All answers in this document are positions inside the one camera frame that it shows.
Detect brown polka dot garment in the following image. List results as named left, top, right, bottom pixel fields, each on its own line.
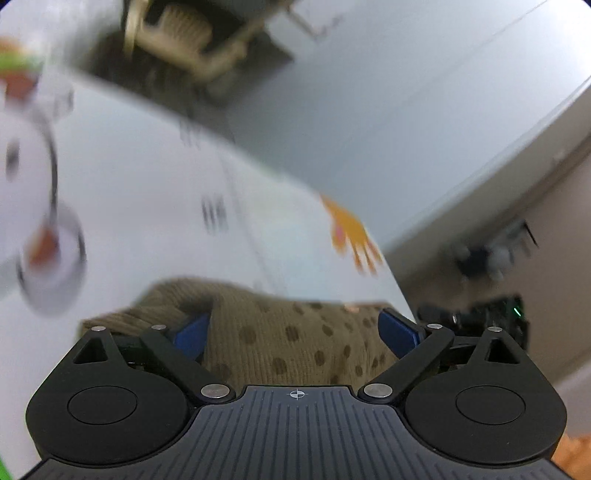
left=79, top=278, right=397, bottom=391

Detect orange fabric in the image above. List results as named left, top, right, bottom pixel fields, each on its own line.
left=552, top=434, right=591, bottom=480

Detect grey black plush toys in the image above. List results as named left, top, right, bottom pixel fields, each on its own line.
left=451, top=218, right=539, bottom=282

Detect beige mesh office chair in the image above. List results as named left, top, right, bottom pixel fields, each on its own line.
left=122, top=0, right=293, bottom=85

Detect white cartoon play mat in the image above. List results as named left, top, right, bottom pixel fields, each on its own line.
left=1, top=38, right=408, bottom=476

